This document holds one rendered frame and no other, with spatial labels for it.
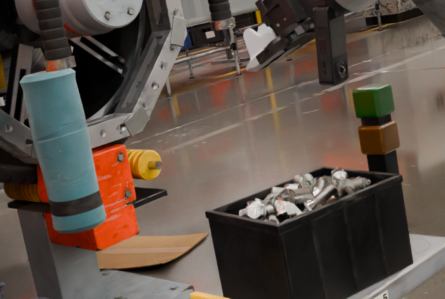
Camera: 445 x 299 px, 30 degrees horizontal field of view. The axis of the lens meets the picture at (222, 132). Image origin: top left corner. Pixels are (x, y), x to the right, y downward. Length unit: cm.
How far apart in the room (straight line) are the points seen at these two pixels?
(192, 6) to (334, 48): 77
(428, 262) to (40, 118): 63
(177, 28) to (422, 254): 76
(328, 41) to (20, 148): 57
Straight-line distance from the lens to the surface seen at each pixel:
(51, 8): 121
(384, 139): 111
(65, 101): 133
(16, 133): 143
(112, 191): 153
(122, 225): 155
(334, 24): 116
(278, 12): 119
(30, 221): 169
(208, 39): 692
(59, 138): 133
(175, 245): 276
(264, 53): 120
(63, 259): 168
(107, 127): 153
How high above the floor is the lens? 84
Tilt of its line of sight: 10 degrees down
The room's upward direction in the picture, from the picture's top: 11 degrees counter-clockwise
